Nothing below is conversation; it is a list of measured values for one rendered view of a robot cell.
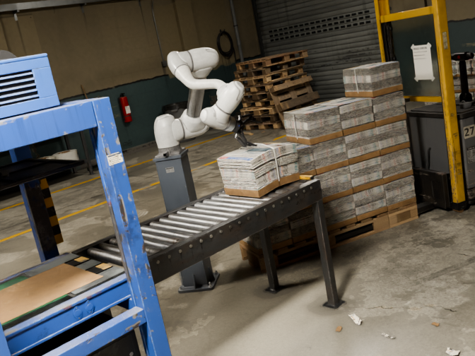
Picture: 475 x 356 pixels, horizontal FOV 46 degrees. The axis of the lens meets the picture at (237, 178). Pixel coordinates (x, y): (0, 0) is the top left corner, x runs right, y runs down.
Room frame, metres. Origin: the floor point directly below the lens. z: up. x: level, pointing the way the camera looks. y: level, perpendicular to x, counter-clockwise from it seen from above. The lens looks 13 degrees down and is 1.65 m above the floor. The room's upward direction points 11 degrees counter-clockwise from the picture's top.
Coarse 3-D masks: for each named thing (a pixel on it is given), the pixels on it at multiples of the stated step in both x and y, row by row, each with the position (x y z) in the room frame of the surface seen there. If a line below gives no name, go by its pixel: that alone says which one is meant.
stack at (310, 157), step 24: (336, 144) 4.15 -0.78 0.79; (360, 144) 4.22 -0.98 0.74; (312, 168) 4.06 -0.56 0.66; (360, 168) 4.21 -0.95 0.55; (336, 192) 4.12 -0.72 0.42; (360, 192) 4.20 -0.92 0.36; (384, 192) 4.26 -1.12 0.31; (288, 216) 3.98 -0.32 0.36; (312, 216) 4.04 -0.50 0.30; (336, 216) 4.11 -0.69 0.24; (384, 216) 4.25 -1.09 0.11; (312, 240) 4.03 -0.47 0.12; (264, 264) 3.88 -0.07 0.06
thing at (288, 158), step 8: (256, 144) 3.43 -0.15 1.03; (264, 144) 3.37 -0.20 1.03; (272, 144) 3.33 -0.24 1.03; (280, 144) 3.29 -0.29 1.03; (288, 144) 3.24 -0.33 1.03; (280, 152) 3.18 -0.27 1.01; (288, 152) 3.23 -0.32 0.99; (296, 152) 3.27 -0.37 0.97; (280, 160) 3.18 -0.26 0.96; (288, 160) 3.22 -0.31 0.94; (296, 160) 3.26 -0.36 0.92; (280, 168) 3.18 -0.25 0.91; (288, 168) 3.22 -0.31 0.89; (296, 168) 3.27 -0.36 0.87
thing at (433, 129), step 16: (416, 112) 4.84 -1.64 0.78; (432, 112) 4.69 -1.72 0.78; (464, 112) 4.41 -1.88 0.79; (416, 128) 4.87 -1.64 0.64; (432, 128) 4.69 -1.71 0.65; (464, 128) 4.38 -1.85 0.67; (416, 144) 4.90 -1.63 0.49; (432, 144) 4.71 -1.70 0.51; (464, 144) 4.38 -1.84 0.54; (416, 160) 4.92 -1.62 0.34; (432, 160) 4.73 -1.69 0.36; (464, 160) 4.38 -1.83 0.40
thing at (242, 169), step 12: (228, 156) 3.22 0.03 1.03; (240, 156) 3.15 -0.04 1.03; (252, 156) 3.09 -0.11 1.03; (264, 156) 3.10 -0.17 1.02; (228, 168) 3.19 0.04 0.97; (240, 168) 3.10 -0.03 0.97; (252, 168) 3.03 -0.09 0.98; (264, 168) 3.09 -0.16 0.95; (228, 180) 3.21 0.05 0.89; (240, 180) 3.13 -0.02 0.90; (252, 180) 3.05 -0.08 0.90; (264, 180) 3.09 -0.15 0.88
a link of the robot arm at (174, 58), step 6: (168, 54) 3.55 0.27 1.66; (174, 54) 3.51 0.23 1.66; (180, 54) 3.50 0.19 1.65; (186, 54) 3.50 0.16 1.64; (168, 60) 3.51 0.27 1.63; (174, 60) 3.47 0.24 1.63; (180, 60) 3.46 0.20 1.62; (186, 60) 3.47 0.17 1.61; (192, 60) 3.49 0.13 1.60; (168, 66) 3.52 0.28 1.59; (174, 66) 3.44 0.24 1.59; (192, 66) 3.50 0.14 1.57; (174, 72) 3.44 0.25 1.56
